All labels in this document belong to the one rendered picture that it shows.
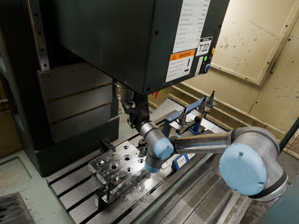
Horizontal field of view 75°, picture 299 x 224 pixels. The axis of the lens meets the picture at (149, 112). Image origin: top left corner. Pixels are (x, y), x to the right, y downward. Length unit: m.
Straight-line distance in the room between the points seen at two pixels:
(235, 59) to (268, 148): 1.16
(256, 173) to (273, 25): 1.21
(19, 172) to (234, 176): 1.54
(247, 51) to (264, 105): 0.42
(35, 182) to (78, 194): 0.54
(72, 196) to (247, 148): 0.91
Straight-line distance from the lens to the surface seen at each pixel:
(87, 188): 1.20
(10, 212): 1.51
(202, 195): 1.46
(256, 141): 0.60
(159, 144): 0.74
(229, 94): 1.77
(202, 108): 1.31
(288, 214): 0.28
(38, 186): 1.62
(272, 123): 1.74
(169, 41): 0.66
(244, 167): 0.54
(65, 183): 1.24
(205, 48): 0.89
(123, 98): 0.86
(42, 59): 1.15
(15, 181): 1.75
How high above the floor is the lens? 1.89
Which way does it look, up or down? 34 degrees down
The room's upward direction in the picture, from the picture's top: 9 degrees clockwise
